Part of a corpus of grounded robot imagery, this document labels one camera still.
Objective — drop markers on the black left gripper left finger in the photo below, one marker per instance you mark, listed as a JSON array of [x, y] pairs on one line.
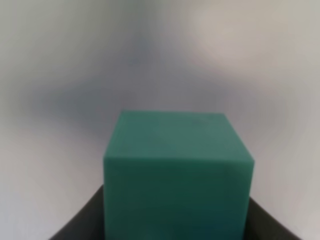
[[88, 223]]

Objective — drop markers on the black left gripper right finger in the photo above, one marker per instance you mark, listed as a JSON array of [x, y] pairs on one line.
[[260, 225]]

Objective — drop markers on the green cube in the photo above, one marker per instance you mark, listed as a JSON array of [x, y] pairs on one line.
[[175, 176]]

